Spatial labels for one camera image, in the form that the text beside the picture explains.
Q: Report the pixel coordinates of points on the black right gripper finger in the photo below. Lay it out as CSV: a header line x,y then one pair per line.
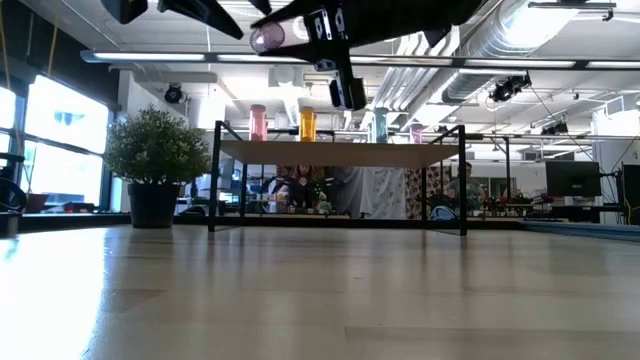
x,y
332,47
325,10

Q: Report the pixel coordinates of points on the purple pill bottle white cap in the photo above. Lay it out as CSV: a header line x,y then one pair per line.
x,y
416,135
267,37

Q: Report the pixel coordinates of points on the yellow pill bottle white cap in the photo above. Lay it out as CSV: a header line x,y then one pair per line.
x,y
308,127

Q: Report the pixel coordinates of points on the teal pill bottle white cap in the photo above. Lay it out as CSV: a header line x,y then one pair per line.
x,y
380,127

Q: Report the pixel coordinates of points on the pink pill bottle white cap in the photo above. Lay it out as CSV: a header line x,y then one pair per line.
x,y
257,125

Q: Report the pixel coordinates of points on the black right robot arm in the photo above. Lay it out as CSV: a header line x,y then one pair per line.
x,y
460,6

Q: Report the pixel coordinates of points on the wooden shelf black metal legs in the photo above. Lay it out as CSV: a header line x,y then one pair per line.
x,y
330,154

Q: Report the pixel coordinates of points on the overhead light bar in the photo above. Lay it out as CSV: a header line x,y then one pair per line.
x,y
150,56

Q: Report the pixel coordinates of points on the black ceiling spotlight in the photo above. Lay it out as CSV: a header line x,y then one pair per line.
x,y
173,94

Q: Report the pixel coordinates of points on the green potted plant black pot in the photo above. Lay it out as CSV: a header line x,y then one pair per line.
x,y
155,150

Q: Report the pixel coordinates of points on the person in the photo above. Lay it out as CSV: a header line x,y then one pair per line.
x,y
300,187
467,190

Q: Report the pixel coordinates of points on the grey hanging cloth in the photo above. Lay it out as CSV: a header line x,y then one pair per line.
x,y
350,192

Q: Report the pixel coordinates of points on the large window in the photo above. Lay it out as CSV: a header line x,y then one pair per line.
x,y
65,150

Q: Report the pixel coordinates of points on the white patterned hanging cloth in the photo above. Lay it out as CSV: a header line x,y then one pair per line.
x,y
390,192

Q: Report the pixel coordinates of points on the small green plant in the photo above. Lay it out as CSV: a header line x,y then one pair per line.
x,y
325,207

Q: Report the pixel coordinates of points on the dark patterned hanging cloth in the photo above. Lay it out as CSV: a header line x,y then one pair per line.
x,y
435,187

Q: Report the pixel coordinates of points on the blue white helmet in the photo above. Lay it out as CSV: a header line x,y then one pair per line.
x,y
440,213

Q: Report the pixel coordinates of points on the black computer monitor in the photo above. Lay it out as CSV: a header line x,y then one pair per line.
x,y
631,195
572,179

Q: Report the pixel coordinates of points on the black round equipment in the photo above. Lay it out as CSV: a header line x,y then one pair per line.
x,y
7,225

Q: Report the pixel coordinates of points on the right wrist camera housing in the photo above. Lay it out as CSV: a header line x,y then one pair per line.
x,y
350,92

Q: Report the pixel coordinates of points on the silver ventilation duct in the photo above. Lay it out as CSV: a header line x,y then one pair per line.
x,y
520,30

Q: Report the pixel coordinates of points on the black ceiling camera cluster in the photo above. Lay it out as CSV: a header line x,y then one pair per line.
x,y
507,89

